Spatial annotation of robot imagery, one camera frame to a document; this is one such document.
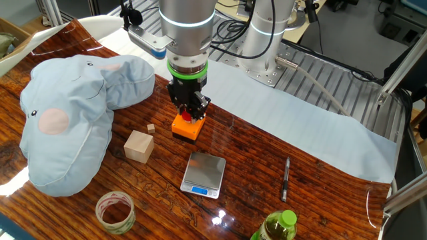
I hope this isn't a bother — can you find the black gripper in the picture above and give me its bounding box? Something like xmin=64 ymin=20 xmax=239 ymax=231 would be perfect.
xmin=166 ymin=75 xmax=211 ymax=123

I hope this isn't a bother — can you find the orange box with red button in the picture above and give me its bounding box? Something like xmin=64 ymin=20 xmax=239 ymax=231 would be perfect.
xmin=171 ymin=109 xmax=206 ymax=141

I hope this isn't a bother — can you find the silver digital scale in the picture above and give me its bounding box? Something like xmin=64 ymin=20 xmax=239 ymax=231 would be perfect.
xmin=179 ymin=151 xmax=227 ymax=200

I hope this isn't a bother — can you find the large wooden cube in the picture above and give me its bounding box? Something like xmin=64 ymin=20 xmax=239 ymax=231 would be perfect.
xmin=123 ymin=129 xmax=155 ymax=165

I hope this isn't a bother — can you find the wood pattern table mat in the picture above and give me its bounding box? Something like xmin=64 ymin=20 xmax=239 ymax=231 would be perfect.
xmin=0 ymin=19 xmax=391 ymax=240

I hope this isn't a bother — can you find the light blue cloth sheet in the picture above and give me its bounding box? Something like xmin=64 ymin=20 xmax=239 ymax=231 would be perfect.
xmin=98 ymin=23 xmax=398 ymax=184

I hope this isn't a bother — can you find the black pen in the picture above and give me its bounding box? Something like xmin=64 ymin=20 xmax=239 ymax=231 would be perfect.
xmin=280 ymin=157 xmax=292 ymax=203

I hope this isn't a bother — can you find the light blue elephant plush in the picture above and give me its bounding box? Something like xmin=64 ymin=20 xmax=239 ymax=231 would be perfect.
xmin=19 ymin=54 xmax=156 ymax=197

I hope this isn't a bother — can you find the white backing sheet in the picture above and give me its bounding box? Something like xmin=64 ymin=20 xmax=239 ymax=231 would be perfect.
xmin=0 ymin=15 xmax=126 ymax=77

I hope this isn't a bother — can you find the clear tape roll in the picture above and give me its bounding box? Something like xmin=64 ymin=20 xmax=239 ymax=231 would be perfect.
xmin=95 ymin=191 xmax=137 ymax=235

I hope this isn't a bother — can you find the green tea bottle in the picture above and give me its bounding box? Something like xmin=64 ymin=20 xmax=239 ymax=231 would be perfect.
xmin=250 ymin=209 xmax=298 ymax=240

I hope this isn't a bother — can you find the cardboard box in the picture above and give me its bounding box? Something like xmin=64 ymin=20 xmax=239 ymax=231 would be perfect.
xmin=0 ymin=17 xmax=33 ymax=61

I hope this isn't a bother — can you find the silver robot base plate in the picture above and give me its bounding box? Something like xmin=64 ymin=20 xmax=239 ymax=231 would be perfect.
xmin=213 ymin=29 xmax=294 ymax=88

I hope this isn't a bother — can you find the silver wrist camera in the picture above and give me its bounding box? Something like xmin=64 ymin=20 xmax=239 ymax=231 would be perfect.
xmin=126 ymin=25 xmax=174 ymax=60

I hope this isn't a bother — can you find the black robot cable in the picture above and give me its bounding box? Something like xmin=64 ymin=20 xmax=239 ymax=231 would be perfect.
xmin=209 ymin=0 xmax=278 ymax=61

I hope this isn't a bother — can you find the grey hose with metal plug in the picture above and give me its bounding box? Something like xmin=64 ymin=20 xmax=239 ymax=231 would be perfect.
xmin=275 ymin=55 xmax=351 ymax=117

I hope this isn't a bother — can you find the slanted aluminium frame profile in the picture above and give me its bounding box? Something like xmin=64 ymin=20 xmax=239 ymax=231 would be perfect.
xmin=376 ymin=31 xmax=427 ymax=106

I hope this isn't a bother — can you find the low aluminium frame profile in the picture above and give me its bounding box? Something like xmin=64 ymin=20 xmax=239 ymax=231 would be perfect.
xmin=383 ymin=176 xmax=427 ymax=217

